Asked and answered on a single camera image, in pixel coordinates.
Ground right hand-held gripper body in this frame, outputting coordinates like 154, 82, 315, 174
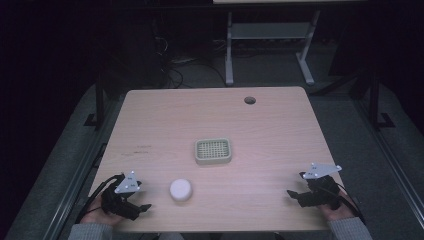
297, 162, 343, 211

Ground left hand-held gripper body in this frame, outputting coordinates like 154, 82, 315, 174
100, 170, 143, 221

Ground person's left hand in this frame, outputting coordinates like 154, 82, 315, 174
80, 195, 125, 228

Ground person's right hand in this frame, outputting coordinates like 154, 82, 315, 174
315, 190, 356, 222

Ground white round soap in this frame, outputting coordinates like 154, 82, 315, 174
169, 178, 194, 202

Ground green soap dish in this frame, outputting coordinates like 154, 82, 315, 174
194, 137, 233, 166

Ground black metal stand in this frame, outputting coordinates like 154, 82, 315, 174
367, 71, 397, 130
83, 71, 108, 130

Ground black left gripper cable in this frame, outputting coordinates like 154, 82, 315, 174
74, 173, 125, 225

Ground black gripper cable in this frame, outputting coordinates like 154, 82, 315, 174
74, 173, 125, 225
338, 184, 367, 225

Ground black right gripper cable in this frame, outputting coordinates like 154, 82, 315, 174
338, 184, 367, 225

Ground black floor cables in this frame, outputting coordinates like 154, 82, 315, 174
151, 34, 228, 90

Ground white metal table frame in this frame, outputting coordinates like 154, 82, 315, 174
224, 9, 322, 87

